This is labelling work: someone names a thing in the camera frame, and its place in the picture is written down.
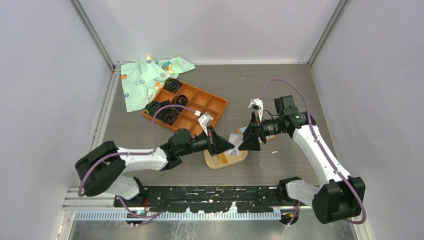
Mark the black rolled belt large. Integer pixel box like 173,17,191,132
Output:
156,106,181,126

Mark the black rolled belt left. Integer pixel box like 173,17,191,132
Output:
145,101,161,117

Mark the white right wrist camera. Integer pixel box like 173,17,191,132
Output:
248,98,264,122

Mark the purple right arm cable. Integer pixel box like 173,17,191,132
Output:
259,78,368,227

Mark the black rolled belt middle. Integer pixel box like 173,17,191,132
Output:
174,94,189,106

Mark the silver VIP credit card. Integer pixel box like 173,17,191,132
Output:
225,133,243,156

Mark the green patterned cloth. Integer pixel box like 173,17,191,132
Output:
121,56,196,113

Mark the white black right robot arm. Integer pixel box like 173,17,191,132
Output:
238,95,367,225

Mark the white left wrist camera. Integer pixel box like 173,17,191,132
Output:
194,110,214,136

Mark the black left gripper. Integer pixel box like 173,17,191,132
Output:
178,125,235,157

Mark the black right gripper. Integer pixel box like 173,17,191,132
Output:
238,111,284,151

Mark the white slotted cable duct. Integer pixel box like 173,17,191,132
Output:
73,209,281,221

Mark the black rolled belt top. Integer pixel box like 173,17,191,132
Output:
163,77,182,94

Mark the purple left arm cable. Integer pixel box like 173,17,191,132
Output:
77,104,202,227

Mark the orange leather card holder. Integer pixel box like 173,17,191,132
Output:
237,126,276,141

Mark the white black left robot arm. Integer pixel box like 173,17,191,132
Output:
75,126,235,207

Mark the gold VIP credit card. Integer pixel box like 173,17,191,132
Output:
214,154,229,166

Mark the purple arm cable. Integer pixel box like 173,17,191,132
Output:
259,78,368,227
77,104,202,227

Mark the cream oval plastic tray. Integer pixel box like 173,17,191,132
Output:
203,150,248,170

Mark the orange wooden compartment tray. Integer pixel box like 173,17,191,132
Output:
142,81,229,135

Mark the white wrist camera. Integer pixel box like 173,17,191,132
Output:
194,110,214,136
248,98,264,122

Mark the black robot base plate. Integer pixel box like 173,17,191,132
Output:
113,185,298,214

